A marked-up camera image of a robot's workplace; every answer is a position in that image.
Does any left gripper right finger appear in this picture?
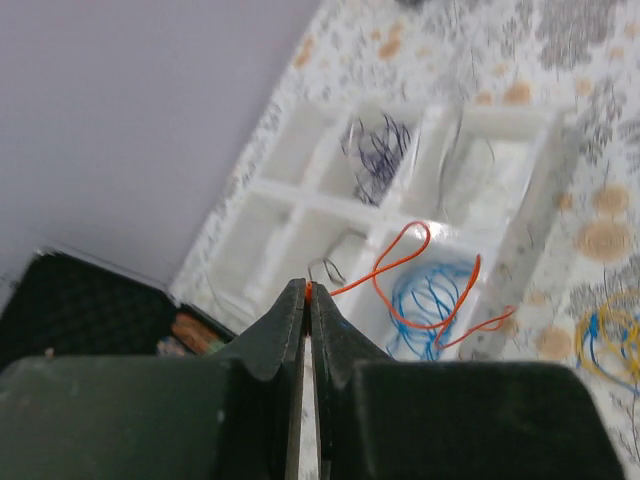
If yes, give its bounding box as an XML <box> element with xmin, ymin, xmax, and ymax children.
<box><xmin>307</xmin><ymin>283</ymin><xmax>624</xmax><ymax>479</ymax></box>

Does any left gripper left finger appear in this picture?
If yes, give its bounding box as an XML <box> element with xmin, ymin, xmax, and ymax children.
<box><xmin>1</xmin><ymin>279</ymin><xmax>306</xmax><ymax>479</ymax></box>

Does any blue wire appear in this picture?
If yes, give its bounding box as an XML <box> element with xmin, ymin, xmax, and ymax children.
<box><xmin>384</xmin><ymin>259</ymin><xmax>481</xmax><ymax>362</ymax></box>

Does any brown wire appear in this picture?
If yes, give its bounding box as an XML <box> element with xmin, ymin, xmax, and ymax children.
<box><xmin>307</xmin><ymin>257</ymin><xmax>347</xmax><ymax>286</ymax></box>

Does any white compartment tray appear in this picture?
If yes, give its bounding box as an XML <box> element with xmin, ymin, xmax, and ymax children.
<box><xmin>170</xmin><ymin>102</ymin><xmax>564</xmax><ymax>360</ymax></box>

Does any colourful wire bundle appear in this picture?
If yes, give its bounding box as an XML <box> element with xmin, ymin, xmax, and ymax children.
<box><xmin>573</xmin><ymin>292</ymin><xmax>640</xmax><ymax>396</ymax></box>

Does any purple wire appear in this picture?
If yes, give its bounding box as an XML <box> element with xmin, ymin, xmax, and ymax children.
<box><xmin>342</xmin><ymin>113</ymin><xmax>412</xmax><ymax>206</ymax></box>

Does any white wire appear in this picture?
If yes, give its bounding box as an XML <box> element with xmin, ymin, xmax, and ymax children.
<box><xmin>434</xmin><ymin>114</ymin><xmax>496</xmax><ymax>221</ymax></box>

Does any black poker chip case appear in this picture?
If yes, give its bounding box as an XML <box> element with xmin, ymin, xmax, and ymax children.
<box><xmin>1</xmin><ymin>252</ymin><xmax>235</xmax><ymax>367</ymax></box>

